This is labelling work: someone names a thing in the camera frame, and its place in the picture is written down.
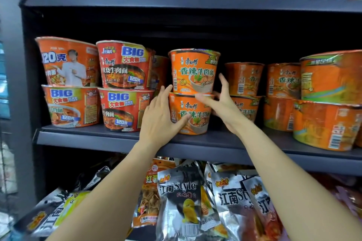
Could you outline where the dark grey shelf board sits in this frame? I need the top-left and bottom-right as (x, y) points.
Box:
(35, 124), (362, 177)
(24, 0), (362, 13)

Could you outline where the dark snack packet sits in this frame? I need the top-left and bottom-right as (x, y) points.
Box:
(75, 165), (111, 192)

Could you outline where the large red noodle bowl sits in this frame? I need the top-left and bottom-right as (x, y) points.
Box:
(97, 87), (154, 133)
(96, 40), (155, 90)
(42, 85), (101, 128)

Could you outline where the orange snack packet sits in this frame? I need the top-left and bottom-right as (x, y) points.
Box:
(132, 158), (176, 228)

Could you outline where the orange instant noodle tub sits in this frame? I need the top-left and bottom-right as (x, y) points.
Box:
(169, 48), (221, 96)
(169, 92), (215, 136)

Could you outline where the yellow green snack packet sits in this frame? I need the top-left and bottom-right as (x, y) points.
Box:
(52, 191), (91, 228)

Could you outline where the person's right forearm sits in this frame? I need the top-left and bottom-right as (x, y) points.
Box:
(235, 121), (362, 241)

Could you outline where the silver black snack packet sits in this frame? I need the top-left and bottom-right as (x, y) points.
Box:
(156, 166), (205, 241)
(211, 171), (256, 241)
(199, 162), (229, 240)
(243, 176), (285, 241)
(13, 188), (71, 237)

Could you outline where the person's right hand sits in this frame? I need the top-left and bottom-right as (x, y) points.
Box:
(195, 73), (251, 136)

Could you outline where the row of orange noodle bowls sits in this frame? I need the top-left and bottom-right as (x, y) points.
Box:
(225, 62), (301, 132)

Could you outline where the red noodle bowl person print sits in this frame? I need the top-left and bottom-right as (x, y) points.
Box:
(35, 37), (100, 87)

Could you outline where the person's left forearm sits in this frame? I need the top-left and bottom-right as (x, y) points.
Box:
(45, 139), (163, 241)

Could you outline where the grey shelf side panel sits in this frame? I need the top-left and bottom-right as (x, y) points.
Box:
(0, 0), (38, 217)

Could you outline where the large orange green noodle bowl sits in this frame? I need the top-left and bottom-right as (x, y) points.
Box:
(300, 50), (362, 105)
(293, 100), (362, 152)

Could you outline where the person's left hand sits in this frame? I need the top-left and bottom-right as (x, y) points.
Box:
(139, 84), (193, 149)

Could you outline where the wire rack with goods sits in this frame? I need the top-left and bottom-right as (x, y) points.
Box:
(0, 125), (19, 221)

